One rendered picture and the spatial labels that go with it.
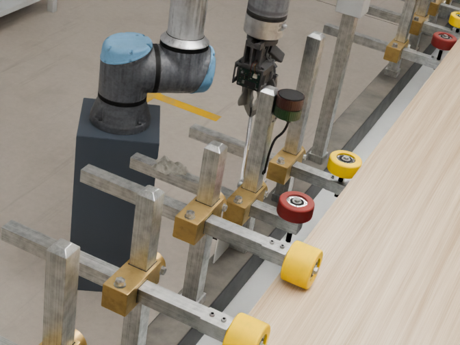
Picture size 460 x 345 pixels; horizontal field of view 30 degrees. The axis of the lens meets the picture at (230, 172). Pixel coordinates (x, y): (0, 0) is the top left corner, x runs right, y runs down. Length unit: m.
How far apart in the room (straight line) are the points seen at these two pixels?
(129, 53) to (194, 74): 0.21
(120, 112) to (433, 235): 1.11
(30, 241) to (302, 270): 0.50
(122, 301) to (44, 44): 3.24
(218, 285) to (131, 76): 0.86
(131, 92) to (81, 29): 2.26
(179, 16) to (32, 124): 1.47
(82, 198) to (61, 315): 1.46
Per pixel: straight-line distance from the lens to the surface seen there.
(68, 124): 3.89
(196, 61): 2.59
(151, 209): 1.44
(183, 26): 2.56
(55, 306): 1.30
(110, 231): 2.80
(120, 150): 2.63
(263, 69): 1.92
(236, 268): 1.99
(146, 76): 2.58
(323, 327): 1.58
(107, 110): 2.63
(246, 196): 1.93
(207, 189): 1.68
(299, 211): 1.85
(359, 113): 2.78
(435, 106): 2.48
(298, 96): 1.83
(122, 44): 2.58
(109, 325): 2.84
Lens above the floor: 1.92
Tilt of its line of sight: 32 degrees down
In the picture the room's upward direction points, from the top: 10 degrees clockwise
